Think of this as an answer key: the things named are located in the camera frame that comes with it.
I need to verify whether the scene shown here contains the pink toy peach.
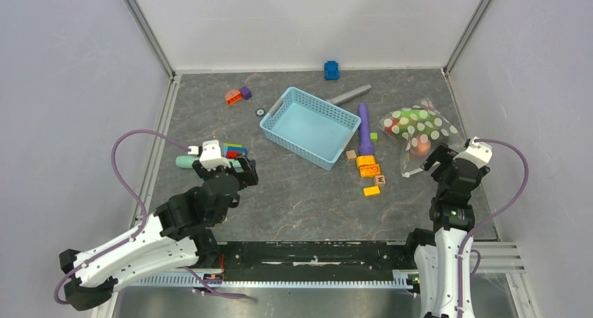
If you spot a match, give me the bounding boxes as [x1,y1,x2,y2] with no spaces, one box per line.
[409,138,431,157]

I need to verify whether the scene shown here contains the clear polka dot zip bag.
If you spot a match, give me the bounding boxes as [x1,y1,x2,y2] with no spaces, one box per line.
[378,98,464,178]

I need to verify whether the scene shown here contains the green orange toy mango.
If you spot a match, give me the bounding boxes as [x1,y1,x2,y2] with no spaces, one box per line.
[383,107,451,140]

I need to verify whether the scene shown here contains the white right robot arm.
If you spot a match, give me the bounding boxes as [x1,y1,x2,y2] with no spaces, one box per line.
[403,140,492,317]

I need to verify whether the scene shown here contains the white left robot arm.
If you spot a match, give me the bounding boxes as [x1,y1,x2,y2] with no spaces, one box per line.
[55,154,259,311]

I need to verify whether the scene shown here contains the mint green toy microphone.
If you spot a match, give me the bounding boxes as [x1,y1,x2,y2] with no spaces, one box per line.
[176,155,241,169]

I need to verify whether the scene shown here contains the multicolour brick stack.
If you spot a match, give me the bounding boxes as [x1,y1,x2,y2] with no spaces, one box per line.
[223,143,248,159]

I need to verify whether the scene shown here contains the wooden letter cube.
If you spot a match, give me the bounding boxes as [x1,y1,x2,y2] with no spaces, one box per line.
[373,175,386,187]

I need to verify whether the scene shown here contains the orange brick stack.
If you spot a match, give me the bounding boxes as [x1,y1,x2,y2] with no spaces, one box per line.
[356,155,382,178]

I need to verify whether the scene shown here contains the purple toy microphone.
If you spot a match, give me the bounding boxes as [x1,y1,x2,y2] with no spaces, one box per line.
[358,102,375,156]

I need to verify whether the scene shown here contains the yellow flat brick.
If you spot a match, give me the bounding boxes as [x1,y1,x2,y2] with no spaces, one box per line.
[363,185,381,197]

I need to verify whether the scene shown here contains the light blue plastic basket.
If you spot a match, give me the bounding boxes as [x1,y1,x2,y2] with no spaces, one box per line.
[259,87,361,171]

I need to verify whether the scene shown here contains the orange toy brick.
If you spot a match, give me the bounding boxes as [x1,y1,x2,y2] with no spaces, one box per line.
[224,89,243,105]

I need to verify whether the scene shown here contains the purple toy brick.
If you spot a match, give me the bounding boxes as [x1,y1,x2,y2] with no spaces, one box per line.
[239,86,252,100]

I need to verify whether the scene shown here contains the wooden cube upper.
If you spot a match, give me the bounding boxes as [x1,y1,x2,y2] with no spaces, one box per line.
[345,150,357,163]

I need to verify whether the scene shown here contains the blue toy brick car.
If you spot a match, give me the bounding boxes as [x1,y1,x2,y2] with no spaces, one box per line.
[324,60,340,80]

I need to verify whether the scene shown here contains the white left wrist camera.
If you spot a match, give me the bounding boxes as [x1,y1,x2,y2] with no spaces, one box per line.
[187,140,231,171]

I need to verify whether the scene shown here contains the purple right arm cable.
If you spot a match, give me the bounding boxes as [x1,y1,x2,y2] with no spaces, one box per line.
[456,138,530,318]

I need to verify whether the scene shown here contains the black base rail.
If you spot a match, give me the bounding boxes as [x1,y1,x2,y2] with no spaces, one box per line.
[192,240,417,283]

